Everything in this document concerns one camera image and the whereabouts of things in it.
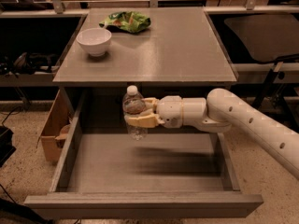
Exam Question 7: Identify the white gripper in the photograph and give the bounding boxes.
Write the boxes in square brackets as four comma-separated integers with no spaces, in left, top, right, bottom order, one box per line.
[124,96,182,129]

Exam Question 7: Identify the clear plastic water bottle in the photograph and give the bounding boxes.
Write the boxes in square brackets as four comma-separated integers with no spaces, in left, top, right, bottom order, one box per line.
[122,85,148,141]

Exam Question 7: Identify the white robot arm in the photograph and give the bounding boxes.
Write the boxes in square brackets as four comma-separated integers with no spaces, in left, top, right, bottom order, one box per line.
[124,88,299,178]

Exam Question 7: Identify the grey cabinet with top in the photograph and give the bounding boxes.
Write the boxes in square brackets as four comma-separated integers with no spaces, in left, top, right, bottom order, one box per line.
[52,7,239,129]

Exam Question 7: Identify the open grey top drawer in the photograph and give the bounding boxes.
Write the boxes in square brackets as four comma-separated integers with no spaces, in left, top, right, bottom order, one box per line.
[25,91,263,219]

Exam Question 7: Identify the cardboard box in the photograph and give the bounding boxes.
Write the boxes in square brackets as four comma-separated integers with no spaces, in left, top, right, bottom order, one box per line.
[39,91,70,162]

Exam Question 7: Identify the white ceramic bowl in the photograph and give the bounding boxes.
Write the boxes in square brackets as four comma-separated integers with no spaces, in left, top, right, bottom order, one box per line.
[76,28,112,57]

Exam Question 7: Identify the green chip bag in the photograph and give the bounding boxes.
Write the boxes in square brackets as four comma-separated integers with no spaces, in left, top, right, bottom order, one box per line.
[99,11,151,34]

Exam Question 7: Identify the black headphones on shelf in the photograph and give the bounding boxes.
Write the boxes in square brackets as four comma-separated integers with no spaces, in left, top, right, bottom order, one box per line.
[0,52,58,76]

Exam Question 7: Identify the dark office chair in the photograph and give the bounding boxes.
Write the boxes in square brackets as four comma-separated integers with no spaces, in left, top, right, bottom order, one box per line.
[224,13,299,108]

